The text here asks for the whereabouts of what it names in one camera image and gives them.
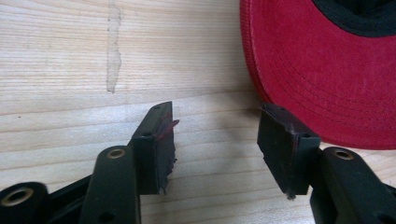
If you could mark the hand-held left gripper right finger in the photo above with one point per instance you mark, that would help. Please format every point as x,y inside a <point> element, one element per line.
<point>285,146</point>

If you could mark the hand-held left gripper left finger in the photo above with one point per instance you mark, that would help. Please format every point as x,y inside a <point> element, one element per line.
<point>152,149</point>

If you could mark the red and black cap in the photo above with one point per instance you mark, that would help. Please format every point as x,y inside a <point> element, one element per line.
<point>323,77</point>

